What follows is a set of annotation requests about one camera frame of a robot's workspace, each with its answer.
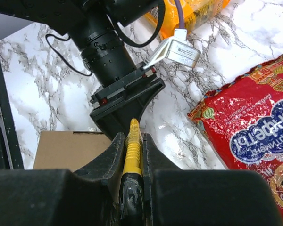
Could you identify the orange snack packet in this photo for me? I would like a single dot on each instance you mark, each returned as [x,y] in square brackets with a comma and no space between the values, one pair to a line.
[195,14]

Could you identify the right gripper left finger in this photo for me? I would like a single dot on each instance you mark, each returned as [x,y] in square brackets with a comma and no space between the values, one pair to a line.
[59,197]

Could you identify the brown cardboard express box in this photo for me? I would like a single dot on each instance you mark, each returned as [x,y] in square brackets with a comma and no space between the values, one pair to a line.
[68,149]

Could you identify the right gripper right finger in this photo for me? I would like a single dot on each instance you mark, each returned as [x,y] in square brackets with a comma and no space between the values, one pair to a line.
[176,197]

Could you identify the yellow utility knife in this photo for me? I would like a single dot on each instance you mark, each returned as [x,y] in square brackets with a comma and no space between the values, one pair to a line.
[131,195]

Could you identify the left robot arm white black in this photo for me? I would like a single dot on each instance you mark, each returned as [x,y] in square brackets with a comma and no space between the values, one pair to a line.
[94,26]

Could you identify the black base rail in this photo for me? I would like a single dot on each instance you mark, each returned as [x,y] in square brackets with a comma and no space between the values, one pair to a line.
[10,154]

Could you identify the red candy bag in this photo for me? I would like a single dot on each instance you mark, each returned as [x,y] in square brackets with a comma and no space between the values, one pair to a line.
[243,121]

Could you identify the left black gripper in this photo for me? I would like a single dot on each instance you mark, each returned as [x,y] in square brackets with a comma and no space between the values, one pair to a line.
[117,104]

